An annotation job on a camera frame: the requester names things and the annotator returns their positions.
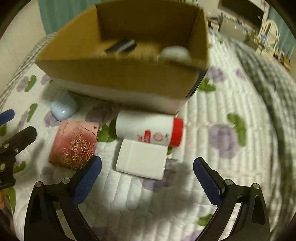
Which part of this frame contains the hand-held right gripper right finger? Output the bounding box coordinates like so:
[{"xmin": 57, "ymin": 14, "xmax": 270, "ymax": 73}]
[{"xmin": 193, "ymin": 157, "xmax": 271, "ymax": 241}]

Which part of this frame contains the white round mirror frame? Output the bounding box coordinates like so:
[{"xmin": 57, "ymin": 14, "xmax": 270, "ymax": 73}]
[{"xmin": 258, "ymin": 20, "xmax": 280, "ymax": 55}]

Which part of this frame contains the white bottle with red cap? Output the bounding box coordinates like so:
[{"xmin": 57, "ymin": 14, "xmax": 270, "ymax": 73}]
[{"xmin": 115, "ymin": 110, "xmax": 184, "ymax": 147}]

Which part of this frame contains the black television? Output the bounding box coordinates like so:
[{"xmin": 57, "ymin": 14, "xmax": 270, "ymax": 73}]
[{"xmin": 218, "ymin": 0, "xmax": 265, "ymax": 27}]

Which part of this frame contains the light blue earbud case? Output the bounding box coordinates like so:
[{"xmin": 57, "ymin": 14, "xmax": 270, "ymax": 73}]
[{"xmin": 50, "ymin": 94, "xmax": 78, "ymax": 121}]

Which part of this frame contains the brown cardboard box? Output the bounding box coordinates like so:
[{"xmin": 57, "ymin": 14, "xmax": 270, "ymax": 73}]
[{"xmin": 35, "ymin": 2, "xmax": 210, "ymax": 115}]

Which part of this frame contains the white round object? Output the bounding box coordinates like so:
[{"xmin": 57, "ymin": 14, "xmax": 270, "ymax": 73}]
[{"xmin": 160, "ymin": 46, "xmax": 192, "ymax": 61}]

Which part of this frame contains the white rectangular box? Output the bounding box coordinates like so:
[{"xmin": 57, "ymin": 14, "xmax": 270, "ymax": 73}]
[{"xmin": 115, "ymin": 138, "xmax": 169, "ymax": 180}]

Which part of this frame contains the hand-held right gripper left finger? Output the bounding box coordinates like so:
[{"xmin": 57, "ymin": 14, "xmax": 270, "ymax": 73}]
[{"xmin": 24, "ymin": 155, "xmax": 102, "ymax": 241}]

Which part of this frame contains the black rectangular object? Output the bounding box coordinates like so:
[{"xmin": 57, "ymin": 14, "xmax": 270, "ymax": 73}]
[{"xmin": 104, "ymin": 39, "xmax": 137, "ymax": 54}]

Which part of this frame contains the floral quilted blanket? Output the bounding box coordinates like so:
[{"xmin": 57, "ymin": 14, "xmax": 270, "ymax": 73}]
[{"xmin": 0, "ymin": 32, "xmax": 281, "ymax": 241}]

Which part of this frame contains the pink embossed rose tin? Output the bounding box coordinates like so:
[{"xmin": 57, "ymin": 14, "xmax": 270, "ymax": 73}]
[{"xmin": 48, "ymin": 120, "xmax": 100, "ymax": 171}]

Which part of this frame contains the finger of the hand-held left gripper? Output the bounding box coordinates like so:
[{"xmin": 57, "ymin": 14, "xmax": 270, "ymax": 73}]
[
  {"xmin": 0, "ymin": 109, "xmax": 15, "ymax": 126},
  {"xmin": 0, "ymin": 126, "xmax": 37, "ymax": 189}
]

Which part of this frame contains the grey checkered blanket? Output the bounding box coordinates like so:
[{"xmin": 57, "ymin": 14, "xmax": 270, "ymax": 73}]
[{"xmin": 233, "ymin": 38, "xmax": 296, "ymax": 241}]

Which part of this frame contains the teal curtain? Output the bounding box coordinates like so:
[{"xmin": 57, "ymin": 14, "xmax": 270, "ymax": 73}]
[{"xmin": 38, "ymin": 0, "xmax": 97, "ymax": 35}]

